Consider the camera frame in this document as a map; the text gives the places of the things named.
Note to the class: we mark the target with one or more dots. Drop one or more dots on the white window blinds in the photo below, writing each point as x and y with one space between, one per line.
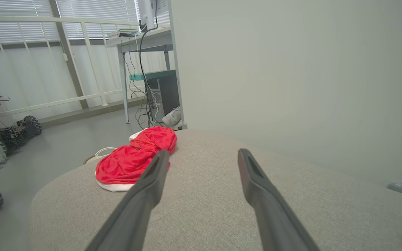
19 8

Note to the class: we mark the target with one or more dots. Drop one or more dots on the dark computer tower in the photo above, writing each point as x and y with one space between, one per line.
169 92

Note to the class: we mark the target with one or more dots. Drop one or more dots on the teal shelf board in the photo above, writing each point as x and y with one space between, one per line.
152 75

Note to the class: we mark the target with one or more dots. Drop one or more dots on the white sneaker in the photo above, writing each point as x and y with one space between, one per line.
172 116

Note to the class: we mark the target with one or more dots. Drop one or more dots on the grey metal desk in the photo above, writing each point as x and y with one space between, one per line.
145 38

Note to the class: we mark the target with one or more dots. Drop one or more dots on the wheeled rover robot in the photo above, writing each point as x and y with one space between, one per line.
16 134

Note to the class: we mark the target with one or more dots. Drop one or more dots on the red shorts with white stripe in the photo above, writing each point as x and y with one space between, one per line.
131 164

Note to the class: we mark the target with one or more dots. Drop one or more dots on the cream laundry basket brown rim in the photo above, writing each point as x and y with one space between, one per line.
89 159

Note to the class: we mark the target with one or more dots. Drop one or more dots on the white computer monitor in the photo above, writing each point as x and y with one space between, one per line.
147 14

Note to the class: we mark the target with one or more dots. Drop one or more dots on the grey-brown window pillar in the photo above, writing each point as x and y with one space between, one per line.
66 52

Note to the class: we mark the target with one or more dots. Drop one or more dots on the grey fabric sofa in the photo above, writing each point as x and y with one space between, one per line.
204 216

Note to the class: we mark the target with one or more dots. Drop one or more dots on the grey partition end frame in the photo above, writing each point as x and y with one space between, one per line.
176 69

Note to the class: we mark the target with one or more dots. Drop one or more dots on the white metal railing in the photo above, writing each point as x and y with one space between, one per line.
30 18

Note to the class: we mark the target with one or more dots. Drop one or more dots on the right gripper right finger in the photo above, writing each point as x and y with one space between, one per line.
270 216

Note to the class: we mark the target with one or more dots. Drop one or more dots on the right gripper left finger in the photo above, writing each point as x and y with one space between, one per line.
138 209

